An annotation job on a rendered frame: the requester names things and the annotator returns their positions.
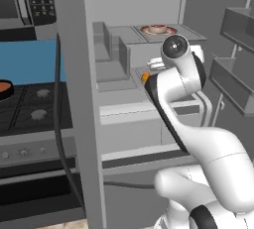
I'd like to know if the dark freezer drawer handle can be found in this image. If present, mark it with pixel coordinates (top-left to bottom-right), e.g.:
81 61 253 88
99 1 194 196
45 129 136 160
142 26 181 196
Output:
103 180 157 189

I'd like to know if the orange food item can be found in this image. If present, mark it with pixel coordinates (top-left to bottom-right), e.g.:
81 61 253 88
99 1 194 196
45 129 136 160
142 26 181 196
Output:
141 70 151 84

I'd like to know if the grey fridge door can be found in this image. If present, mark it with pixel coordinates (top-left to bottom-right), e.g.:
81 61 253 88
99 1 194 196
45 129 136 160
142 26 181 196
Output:
181 0 254 162
50 0 108 229

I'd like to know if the grey freezer drawer front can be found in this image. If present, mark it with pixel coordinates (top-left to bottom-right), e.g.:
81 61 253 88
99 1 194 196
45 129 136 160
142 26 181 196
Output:
101 165 199 229

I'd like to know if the black saucepan with marinade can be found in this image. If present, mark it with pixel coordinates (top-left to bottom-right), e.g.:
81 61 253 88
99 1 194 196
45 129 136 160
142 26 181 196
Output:
0 79 15 101

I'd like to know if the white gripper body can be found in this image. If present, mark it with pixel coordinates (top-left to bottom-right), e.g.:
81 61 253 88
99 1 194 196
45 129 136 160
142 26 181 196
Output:
147 57 166 73

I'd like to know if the grey fridge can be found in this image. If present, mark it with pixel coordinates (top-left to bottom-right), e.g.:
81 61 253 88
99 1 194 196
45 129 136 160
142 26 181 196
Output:
82 0 219 229

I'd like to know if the brown steak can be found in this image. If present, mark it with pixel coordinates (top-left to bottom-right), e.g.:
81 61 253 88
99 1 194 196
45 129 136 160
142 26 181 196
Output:
148 24 167 35

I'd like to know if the black gas hob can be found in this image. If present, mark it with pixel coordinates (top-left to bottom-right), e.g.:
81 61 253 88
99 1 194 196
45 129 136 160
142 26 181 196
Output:
0 82 74 138

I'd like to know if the dark fridge door handle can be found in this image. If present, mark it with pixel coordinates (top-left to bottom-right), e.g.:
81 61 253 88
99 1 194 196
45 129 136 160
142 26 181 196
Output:
53 32 87 215

